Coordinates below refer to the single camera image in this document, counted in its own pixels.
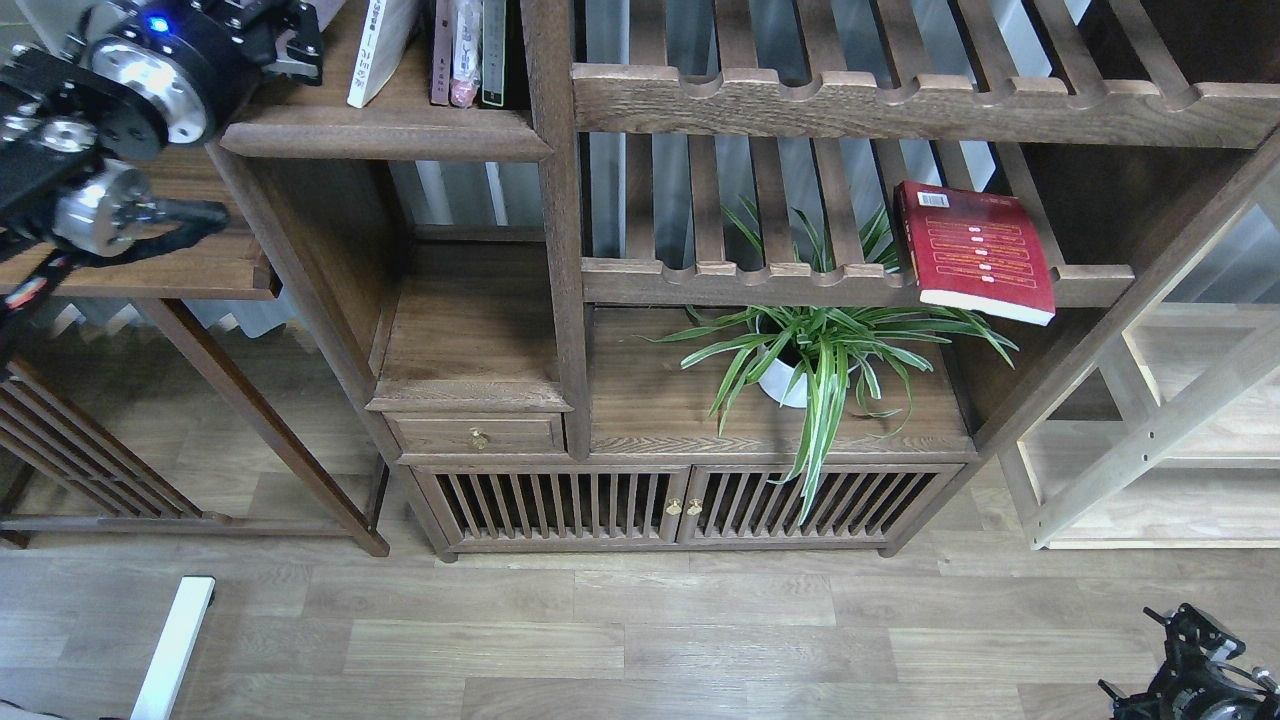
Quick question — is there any brown spine upright book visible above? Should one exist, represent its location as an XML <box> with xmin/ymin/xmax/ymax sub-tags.
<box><xmin>428</xmin><ymin>0</ymin><xmax>454</xmax><ymax>108</ymax></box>

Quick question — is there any white metal leg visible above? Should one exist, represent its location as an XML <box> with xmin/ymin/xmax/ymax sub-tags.
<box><xmin>129</xmin><ymin>575</ymin><xmax>216</xmax><ymax>719</ymax></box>

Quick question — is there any white pink upright book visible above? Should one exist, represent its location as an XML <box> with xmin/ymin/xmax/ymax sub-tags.
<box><xmin>449</xmin><ymin>0</ymin><xmax>483</xmax><ymax>108</ymax></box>

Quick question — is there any green spider plant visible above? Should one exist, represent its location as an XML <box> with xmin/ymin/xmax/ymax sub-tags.
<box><xmin>650</xmin><ymin>196</ymin><xmax>1021</xmax><ymax>525</ymax></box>

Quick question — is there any white plant pot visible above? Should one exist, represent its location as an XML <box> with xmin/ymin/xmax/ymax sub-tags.
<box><xmin>751</xmin><ymin>307</ymin><xmax>860</xmax><ymax>414</ymax></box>

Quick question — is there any left slatted cabinet door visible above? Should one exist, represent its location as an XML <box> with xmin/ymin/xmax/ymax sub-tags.
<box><xmin>413</xmin><ymin>466</ymin><xmax>690</xmax><ymax>552</ymax></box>

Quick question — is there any yellow green cover book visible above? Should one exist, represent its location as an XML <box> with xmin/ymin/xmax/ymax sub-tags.
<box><xmin>346</xmin><ymin>1</ymin><xmax>421</xmax><ymax>108</ymax></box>

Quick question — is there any dark wooden bookshelf cabinet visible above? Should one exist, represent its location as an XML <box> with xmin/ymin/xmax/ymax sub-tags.
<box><xmin>209</xmin><ymin>1</ymin><xmax>1277</xmax><ymax>559</ymax></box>

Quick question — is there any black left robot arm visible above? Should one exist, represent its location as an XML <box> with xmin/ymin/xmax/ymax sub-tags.
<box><xmin>1</xmin><ymin>1</ymin><xmax>340</xmax><ymax>361</ymax></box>

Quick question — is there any slatted cabinet door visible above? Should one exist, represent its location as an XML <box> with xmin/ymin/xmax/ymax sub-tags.
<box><xmin>413</xmin><ymin>466</ymin><xmax>690</xmax><ymax>552</ymax></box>
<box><xmin>676</xmin><ymin>462</ymin><xmax>961</xmax><ymax>556</ymax></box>

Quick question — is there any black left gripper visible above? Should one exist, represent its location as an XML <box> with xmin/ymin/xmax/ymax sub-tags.
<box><xmin>84</xmin><ymin>1</ymin><xmax>323</xmax><ymax>145</ymax></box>

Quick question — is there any red hardcover book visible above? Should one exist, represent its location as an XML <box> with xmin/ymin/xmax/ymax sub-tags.
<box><xmin>893</xmin><ymin>179</ymin><xmax>1056</xmax><ymax>325</ymax></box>

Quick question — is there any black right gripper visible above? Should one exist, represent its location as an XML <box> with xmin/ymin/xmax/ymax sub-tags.
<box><xmin>1097</xmin><ymin>603</ymin><xmax>1279</xmax><ymax>719</ymax></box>

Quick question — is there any right slatted cabinet door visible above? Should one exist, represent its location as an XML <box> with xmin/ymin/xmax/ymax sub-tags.
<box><xmin>676</xmin><ymin>462</ymin><xmax>961</xmax><ymax>556</ymax></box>

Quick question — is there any light wooden shelf unit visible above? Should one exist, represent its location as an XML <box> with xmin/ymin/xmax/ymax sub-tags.
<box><xmin>1000</xmin><ymin>190</ymin><xmax>1277</xmax><ymax>550</ymax></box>

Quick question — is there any dark wooden side table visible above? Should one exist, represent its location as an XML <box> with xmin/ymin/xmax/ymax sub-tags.
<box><xmin>0</xmin><ymin>110</ymin><xmax>392</xmax><ymax>559</ymax></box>

